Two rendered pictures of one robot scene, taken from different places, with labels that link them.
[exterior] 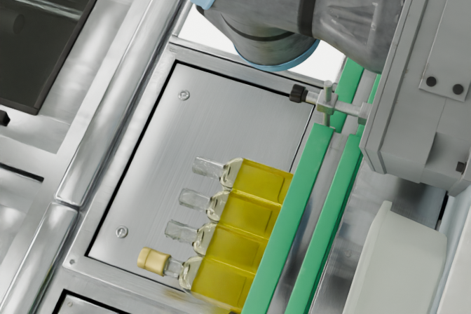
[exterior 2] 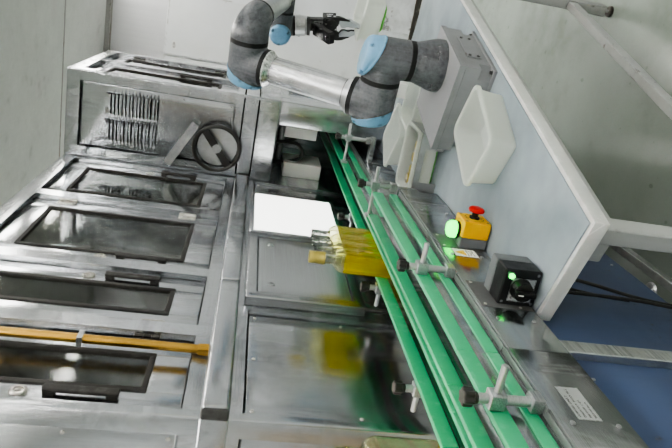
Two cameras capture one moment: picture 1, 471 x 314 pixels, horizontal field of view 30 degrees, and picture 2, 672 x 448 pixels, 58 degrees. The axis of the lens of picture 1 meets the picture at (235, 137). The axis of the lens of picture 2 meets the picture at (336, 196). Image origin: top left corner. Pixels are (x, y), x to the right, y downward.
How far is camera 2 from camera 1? 1.50 m
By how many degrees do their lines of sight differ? 54
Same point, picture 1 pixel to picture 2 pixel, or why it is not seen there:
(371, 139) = (462, 63)
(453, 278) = (512, 80)
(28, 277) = (227, 302)
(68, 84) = (196, 252)
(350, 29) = (432, 57)
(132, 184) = (265, 270)
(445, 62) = (470, 52)
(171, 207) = (292, 276)
